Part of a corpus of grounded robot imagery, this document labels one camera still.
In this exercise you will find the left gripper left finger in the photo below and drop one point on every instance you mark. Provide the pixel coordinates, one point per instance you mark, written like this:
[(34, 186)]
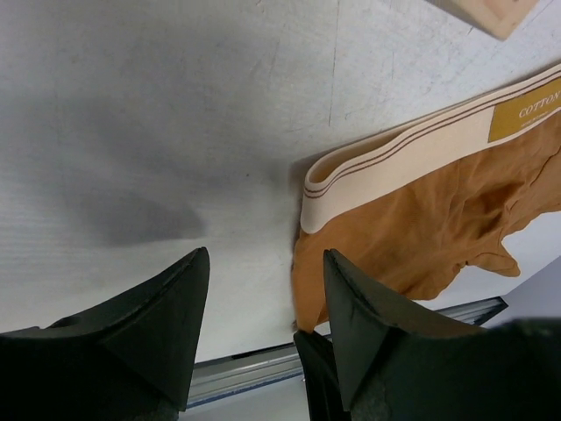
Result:
[(131, 357)]

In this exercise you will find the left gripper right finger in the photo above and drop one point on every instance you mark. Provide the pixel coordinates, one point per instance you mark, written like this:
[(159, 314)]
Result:
[(396, 360)]

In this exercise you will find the brown underwear cream waistband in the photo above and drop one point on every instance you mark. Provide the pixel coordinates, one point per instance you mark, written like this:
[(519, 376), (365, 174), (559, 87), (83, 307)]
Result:
[(412, 206)]

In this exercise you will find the wooden compartment tray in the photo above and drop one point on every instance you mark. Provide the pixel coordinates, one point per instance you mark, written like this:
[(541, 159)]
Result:
[(497, 18)]

